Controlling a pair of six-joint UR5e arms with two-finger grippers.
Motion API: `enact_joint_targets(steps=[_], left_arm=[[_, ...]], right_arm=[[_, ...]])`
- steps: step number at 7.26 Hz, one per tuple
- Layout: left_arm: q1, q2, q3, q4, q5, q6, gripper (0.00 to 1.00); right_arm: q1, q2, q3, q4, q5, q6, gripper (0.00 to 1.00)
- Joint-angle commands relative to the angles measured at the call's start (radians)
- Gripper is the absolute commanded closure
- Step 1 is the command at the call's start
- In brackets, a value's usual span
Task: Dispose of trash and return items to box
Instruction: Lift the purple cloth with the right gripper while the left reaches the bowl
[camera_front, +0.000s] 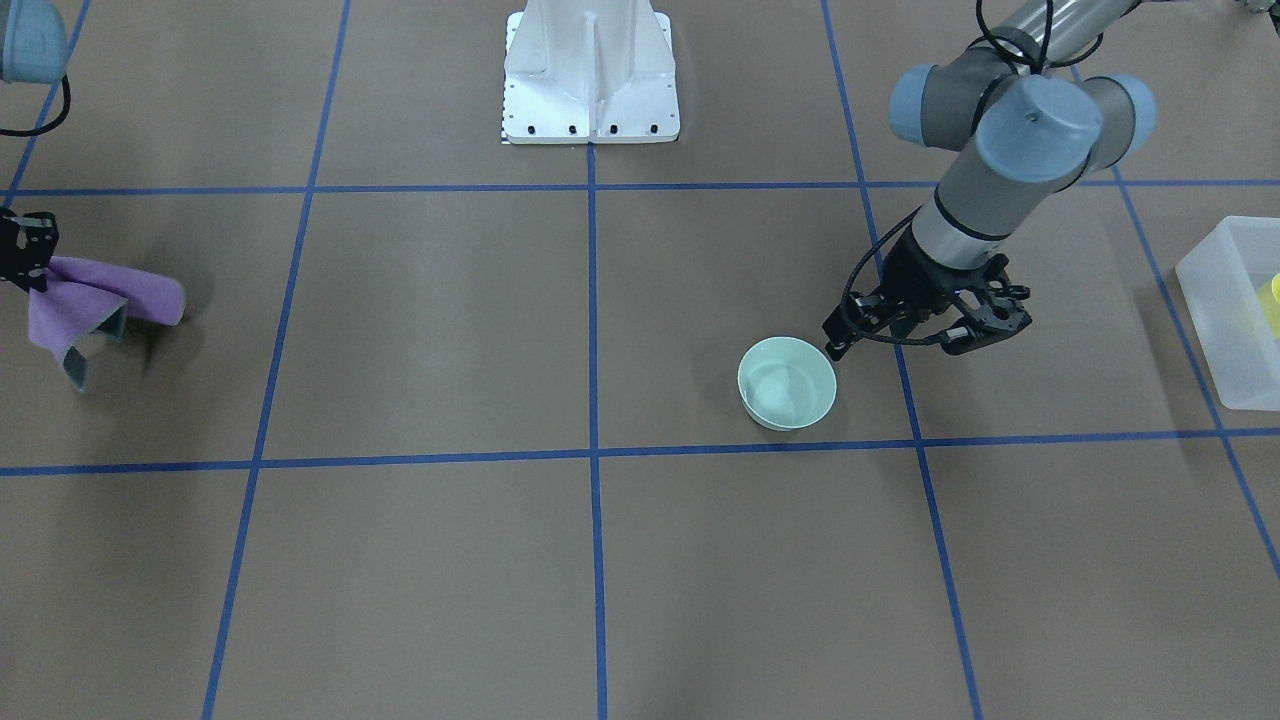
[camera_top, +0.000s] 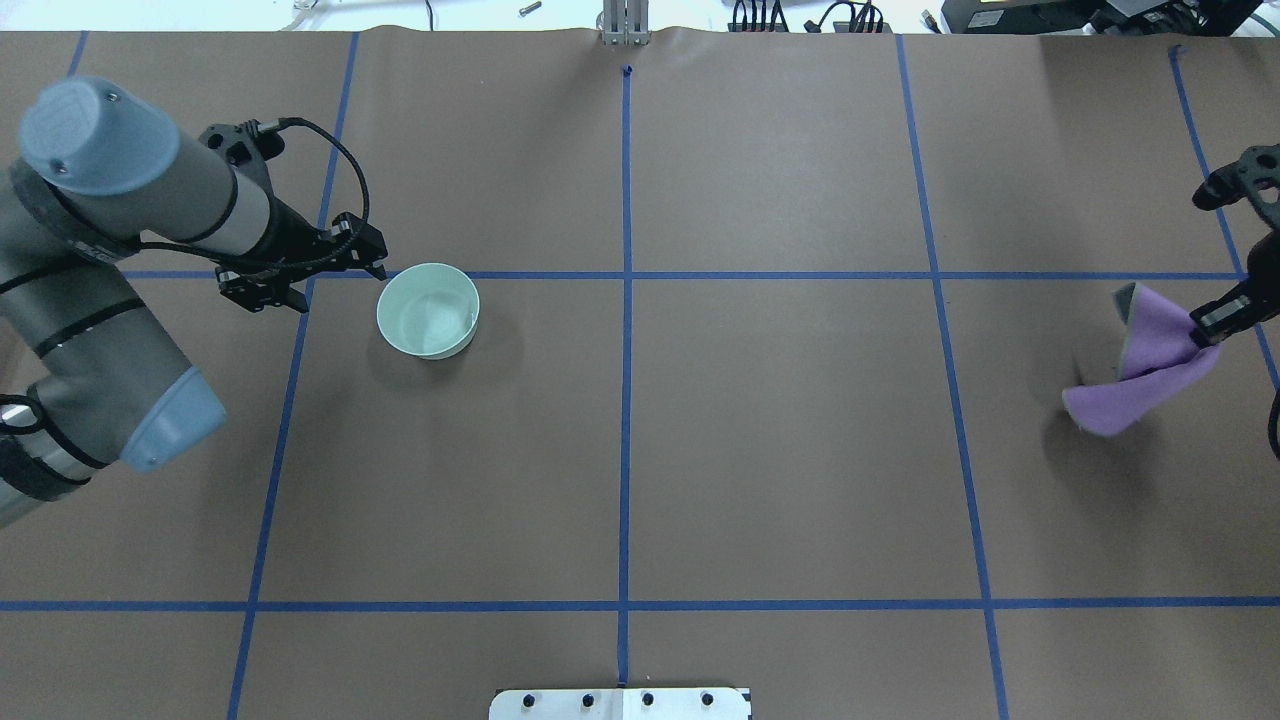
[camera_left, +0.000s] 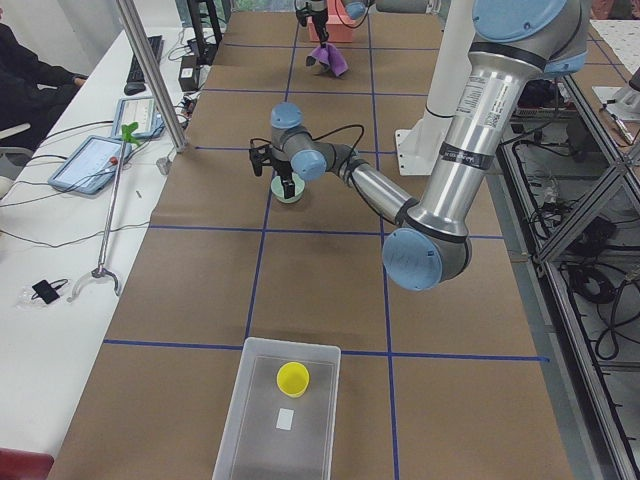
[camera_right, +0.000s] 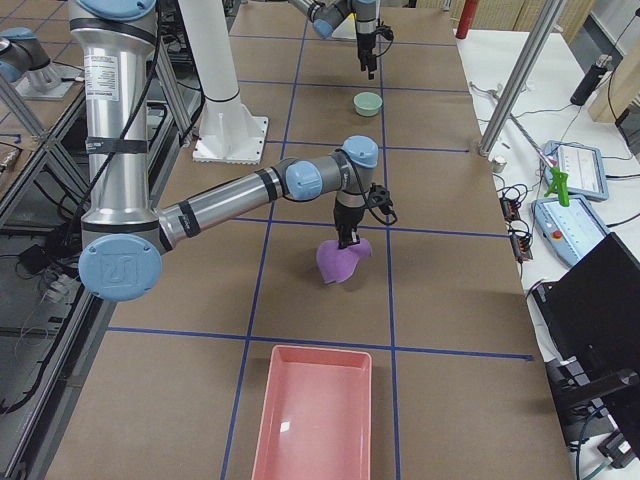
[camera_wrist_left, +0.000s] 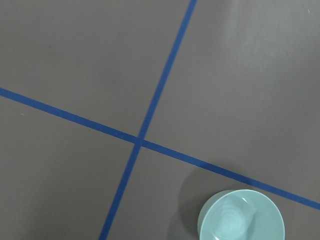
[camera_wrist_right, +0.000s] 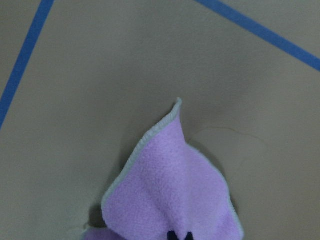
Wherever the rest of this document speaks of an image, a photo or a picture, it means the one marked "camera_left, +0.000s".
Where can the far blue teach pendant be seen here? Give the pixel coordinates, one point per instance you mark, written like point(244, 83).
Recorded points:
point(141, 110)

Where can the mint green bowl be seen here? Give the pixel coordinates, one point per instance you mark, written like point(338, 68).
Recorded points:
point(276, 189)

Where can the near blue teach pendant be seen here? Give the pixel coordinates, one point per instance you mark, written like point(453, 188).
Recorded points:
point(91, 166)

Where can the black power adapter box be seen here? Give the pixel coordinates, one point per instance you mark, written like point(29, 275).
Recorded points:
point(189, 73)

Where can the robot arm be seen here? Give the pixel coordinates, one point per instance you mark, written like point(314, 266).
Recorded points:
point(506, 45)

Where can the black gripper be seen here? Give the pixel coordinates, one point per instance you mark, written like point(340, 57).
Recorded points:
point(319, 19)
point(283, 168)

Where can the small metal cylinder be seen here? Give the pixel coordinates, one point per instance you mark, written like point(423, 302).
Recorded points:
point(163, 165)

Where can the blue teach pendant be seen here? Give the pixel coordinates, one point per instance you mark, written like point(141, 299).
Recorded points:
point(91, 166)
point(141, 110)

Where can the pink plastic bin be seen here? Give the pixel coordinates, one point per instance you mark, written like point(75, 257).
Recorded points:
point(338, 27)

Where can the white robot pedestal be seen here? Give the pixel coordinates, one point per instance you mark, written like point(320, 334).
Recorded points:
point(418, 147)

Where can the yellow plastic cup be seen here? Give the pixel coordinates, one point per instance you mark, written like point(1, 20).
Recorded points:
point(293, 379)

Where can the clear plastic storage box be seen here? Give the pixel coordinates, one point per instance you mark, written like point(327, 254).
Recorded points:
point(269, 434)

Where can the metal reacher grabber tool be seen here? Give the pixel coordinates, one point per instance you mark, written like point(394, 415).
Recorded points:
point(101, 272)

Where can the small black pouch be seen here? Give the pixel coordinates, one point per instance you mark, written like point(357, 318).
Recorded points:
point(47, 291)

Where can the aluminium frame post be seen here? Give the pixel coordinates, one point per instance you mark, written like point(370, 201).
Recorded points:
point(141, 48)

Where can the seated person in black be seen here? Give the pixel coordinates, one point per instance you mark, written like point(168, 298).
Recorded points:
point(32, 92)

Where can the purple cloth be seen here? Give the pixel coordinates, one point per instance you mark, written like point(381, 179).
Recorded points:
point(329, 58)

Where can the black computer mouse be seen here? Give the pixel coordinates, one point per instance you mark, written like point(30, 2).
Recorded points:
point(133, 88)

